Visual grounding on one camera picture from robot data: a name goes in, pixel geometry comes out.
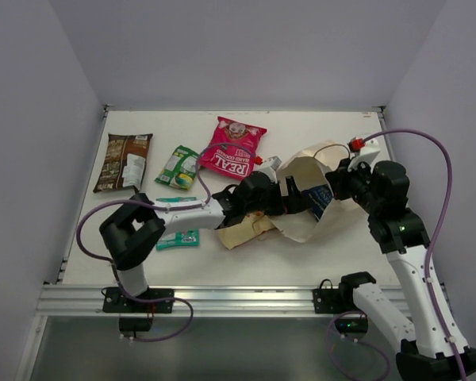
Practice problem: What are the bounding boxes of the yellow snack packet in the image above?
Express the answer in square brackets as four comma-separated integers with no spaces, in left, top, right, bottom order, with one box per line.
[218,212,275,250]

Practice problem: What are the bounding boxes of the black control box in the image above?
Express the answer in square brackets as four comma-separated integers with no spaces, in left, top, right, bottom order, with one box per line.
[335,317,369,337]
[118,315,153,337]

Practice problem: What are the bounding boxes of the green snack packet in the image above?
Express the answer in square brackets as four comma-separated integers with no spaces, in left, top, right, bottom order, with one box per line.
[155,145,199,191]

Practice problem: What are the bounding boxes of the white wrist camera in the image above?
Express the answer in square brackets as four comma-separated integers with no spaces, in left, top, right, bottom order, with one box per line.
[258,156,282,183]
[347,137,381,171]

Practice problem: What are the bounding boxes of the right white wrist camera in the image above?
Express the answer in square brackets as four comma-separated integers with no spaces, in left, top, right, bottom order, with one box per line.
[347,137,381,171]

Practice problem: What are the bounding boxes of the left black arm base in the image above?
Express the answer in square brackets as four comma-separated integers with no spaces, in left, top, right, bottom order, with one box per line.
[101,286,175,314]

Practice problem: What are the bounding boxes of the left black control box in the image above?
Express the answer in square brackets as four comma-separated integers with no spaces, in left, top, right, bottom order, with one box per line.
[118,315,153,337]

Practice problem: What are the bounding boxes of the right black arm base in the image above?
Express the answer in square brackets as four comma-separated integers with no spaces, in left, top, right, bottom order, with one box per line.
[312,279,355,314]

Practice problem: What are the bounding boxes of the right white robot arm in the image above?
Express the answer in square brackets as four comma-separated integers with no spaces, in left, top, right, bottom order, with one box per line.
[325,159,476,380]

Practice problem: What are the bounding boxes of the beige paper bag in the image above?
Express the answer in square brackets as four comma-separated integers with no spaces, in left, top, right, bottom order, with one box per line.
[271,140,363,243]

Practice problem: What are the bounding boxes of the teal snack packet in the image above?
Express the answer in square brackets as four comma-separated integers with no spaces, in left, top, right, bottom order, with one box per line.
[155,195,202,252]

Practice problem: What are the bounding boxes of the brown candy packet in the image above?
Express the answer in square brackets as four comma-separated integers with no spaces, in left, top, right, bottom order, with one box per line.
[93,133,153,193]

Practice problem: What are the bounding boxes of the blue potato chips packet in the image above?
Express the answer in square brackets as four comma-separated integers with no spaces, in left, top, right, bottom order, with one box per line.
[301,184,333,221]

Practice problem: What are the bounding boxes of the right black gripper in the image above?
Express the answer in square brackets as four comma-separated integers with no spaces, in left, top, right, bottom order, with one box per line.
[326,156,382,217]

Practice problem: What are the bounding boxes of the right black control box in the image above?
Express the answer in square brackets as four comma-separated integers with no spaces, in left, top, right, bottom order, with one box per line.
[335,317,369,337]

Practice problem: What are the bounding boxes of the red snack packet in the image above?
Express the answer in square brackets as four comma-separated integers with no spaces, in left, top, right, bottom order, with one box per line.
[199,117,267,180]

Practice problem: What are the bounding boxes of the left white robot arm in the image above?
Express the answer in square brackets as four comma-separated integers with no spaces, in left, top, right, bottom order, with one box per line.
[99,171,305,312]

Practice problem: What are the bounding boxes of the aluminium front rail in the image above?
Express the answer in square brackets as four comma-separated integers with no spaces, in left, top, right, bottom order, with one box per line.
[35,284,324,318]

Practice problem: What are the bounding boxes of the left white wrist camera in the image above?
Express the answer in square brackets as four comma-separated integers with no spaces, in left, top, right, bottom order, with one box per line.
[258,156,282,183]

